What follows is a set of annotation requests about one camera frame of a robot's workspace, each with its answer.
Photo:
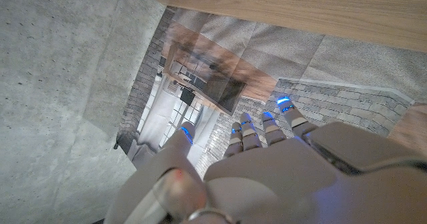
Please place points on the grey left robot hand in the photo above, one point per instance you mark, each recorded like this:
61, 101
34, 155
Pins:
283, 184

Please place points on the printed office backdrop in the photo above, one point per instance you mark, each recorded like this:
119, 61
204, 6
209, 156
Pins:
233, 50

